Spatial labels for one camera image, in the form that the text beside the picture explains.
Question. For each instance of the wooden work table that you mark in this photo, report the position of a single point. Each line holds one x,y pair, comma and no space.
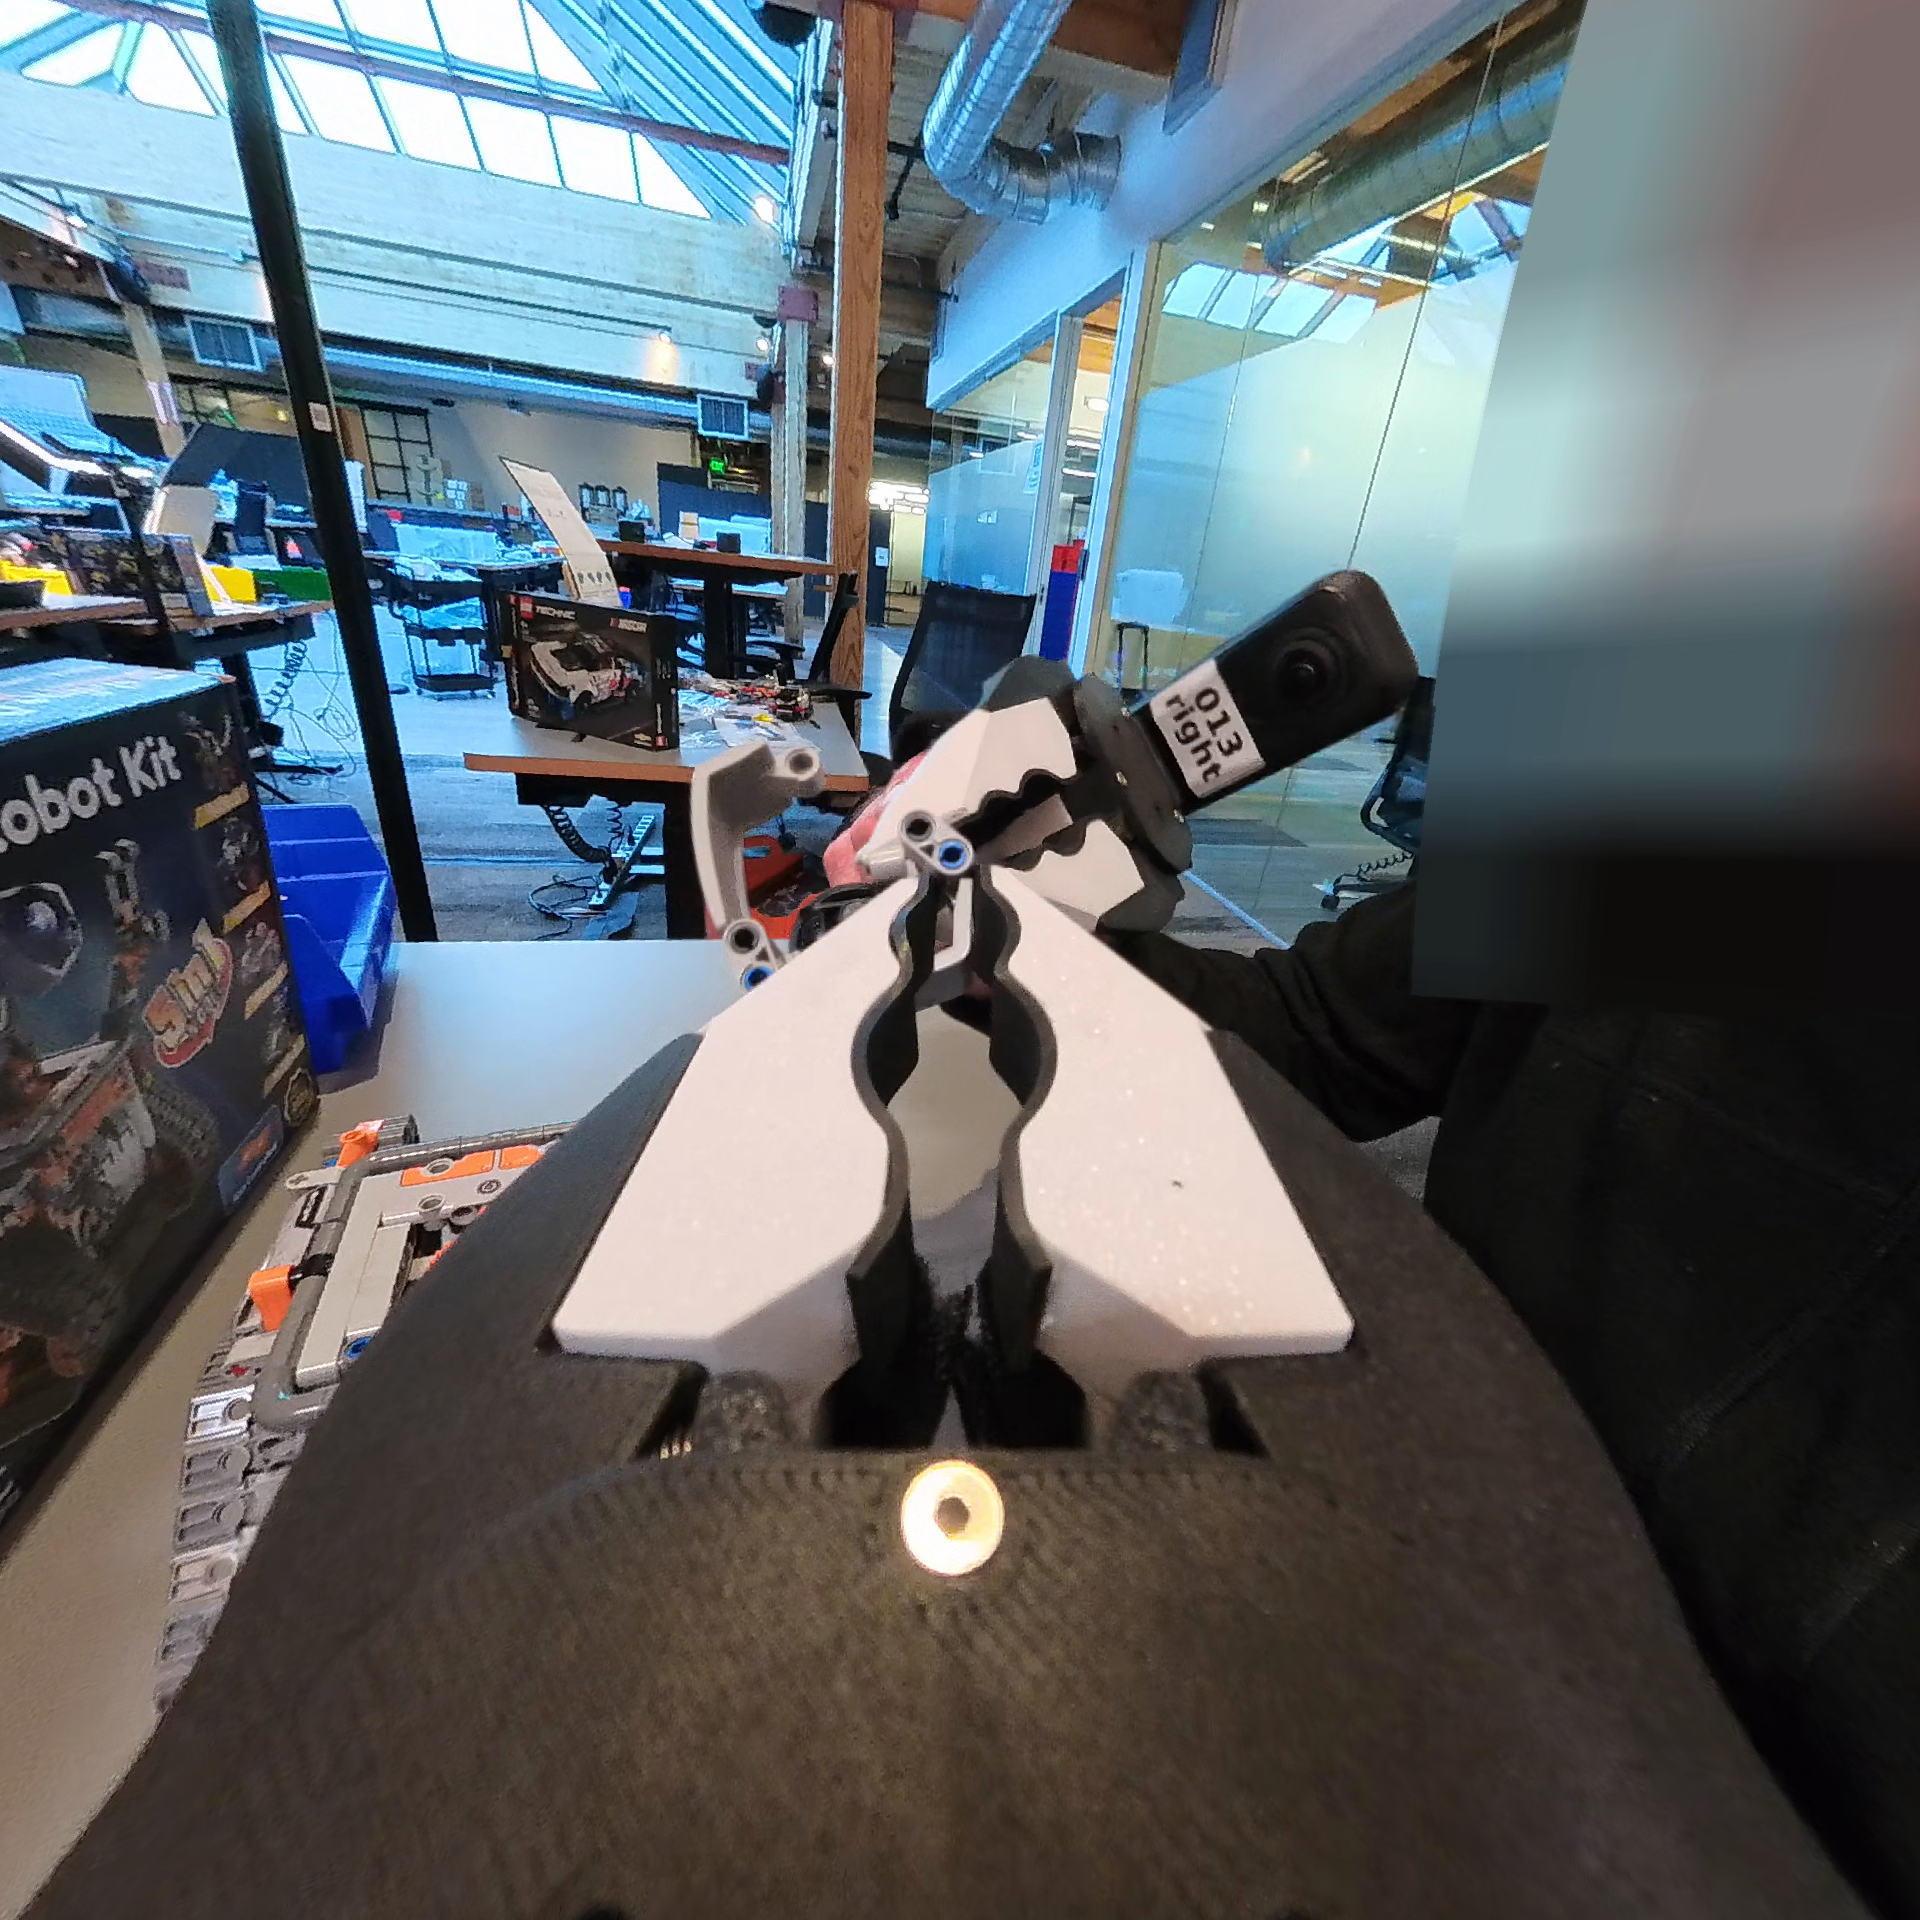
601,768

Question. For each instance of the black printed box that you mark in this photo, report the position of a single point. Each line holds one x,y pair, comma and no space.
590,667

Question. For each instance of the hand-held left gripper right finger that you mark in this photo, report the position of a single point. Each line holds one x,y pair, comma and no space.
1170,1201

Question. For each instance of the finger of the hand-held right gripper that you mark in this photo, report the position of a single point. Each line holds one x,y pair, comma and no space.
990,778
1096,870

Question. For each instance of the blue plastic bin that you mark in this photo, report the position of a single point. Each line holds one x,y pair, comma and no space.
330,917

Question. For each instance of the grey orange tracked toy robot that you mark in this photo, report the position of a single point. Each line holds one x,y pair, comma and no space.
363,1263

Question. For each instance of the wooden pillar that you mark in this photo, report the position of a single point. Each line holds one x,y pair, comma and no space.
865,300

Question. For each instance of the black stand pole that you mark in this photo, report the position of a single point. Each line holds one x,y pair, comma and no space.
299,392

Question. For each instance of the person's right forearm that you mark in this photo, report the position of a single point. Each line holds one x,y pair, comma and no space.
1293,1004

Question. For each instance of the black office chair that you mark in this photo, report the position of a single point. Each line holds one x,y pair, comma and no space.
1395,796
961,644

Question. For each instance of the blue cardboard box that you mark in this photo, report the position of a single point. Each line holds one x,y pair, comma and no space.
122,991

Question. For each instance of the grey curved panel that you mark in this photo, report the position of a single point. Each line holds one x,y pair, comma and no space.
736,827

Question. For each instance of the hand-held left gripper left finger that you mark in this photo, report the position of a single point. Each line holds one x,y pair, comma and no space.
736,1201

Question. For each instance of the silver ventilation duct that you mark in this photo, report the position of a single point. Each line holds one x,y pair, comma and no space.
1006,103

